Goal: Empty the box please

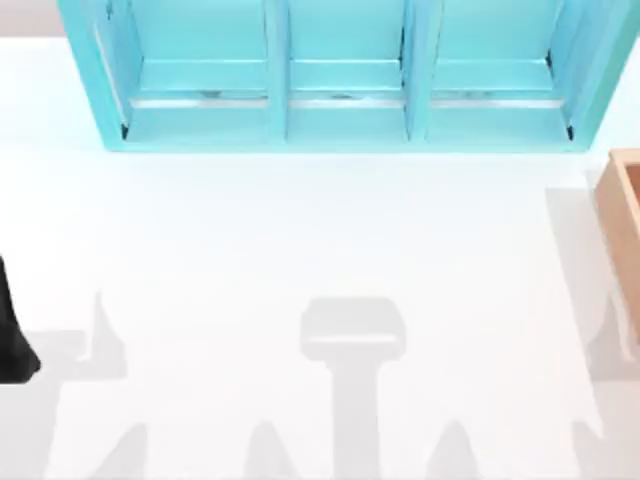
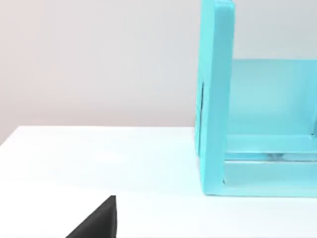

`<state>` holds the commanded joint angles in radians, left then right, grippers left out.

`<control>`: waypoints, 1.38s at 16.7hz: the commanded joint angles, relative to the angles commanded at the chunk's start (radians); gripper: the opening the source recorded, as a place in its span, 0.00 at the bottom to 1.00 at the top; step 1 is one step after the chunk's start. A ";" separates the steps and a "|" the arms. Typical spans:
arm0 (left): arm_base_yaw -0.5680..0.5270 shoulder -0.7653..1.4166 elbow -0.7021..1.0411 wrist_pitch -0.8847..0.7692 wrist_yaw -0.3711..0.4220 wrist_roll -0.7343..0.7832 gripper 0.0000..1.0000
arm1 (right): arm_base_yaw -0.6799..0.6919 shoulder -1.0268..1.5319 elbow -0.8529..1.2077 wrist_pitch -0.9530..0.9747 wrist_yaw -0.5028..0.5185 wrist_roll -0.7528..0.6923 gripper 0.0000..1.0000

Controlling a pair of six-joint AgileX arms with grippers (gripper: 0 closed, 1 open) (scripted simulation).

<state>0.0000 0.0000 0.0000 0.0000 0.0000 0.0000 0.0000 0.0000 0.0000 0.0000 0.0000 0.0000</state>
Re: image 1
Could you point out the light blue rack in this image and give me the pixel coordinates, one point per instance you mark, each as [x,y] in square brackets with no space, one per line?
[345,130]

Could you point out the salmon-coloured shallow box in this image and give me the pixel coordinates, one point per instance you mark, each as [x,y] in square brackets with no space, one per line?
[614,220]

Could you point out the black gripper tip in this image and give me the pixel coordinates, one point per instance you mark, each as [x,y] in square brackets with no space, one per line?
[12,345]

